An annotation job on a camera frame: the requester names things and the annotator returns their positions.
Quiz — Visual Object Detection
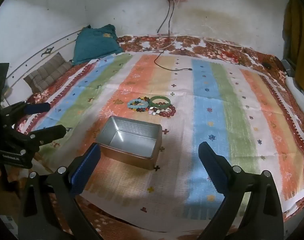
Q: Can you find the long black cable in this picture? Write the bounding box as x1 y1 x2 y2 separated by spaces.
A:
154 1 193 72

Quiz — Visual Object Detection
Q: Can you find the multicolour bead bracelet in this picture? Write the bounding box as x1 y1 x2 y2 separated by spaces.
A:
148 106 165 117

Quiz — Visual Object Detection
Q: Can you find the teal cloth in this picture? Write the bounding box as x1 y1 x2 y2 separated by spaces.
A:
72 24 125 65

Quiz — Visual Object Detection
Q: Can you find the looped black cable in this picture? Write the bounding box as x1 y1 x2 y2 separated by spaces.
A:
134 1 170 53

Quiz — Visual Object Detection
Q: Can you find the red bead bracelet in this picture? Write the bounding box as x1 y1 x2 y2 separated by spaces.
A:
158 106 176 118

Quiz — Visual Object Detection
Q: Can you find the white power strip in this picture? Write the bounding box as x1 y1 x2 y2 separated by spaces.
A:
285 76 304 117

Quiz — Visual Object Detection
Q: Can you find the light blue bead bracelet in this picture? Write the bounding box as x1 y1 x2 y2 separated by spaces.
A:
127 99 150 110

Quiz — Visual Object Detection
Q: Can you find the green jade bangle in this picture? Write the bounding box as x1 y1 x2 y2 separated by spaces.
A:
149 96 171 107

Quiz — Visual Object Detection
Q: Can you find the yellow garment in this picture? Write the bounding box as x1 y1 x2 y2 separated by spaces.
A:
283 0 304 90

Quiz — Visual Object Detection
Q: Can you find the yellow and dark bead bracelet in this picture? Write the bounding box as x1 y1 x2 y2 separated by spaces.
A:
136 96 151 113

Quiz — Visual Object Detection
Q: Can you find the red floral blanket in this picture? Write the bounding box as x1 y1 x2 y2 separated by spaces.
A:
0 35 304 240

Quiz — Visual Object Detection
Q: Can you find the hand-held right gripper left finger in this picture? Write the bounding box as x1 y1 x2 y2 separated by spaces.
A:
18 142 102 240

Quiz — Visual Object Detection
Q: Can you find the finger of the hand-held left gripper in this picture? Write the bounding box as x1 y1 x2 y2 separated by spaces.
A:
0 101 51 120
15 124 67 153

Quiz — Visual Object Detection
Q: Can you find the brown plaid pillow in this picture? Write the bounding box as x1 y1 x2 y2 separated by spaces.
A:
24 52 73 95

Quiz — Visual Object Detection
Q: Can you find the striped patterned cloth mat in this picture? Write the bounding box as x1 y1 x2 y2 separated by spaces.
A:
29 52 304 233

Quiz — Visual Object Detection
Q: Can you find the silver metal tin box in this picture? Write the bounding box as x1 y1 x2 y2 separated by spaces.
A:
95 116 163 171

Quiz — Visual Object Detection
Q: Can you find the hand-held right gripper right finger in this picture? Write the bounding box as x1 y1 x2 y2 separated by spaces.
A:
197 141 285 240

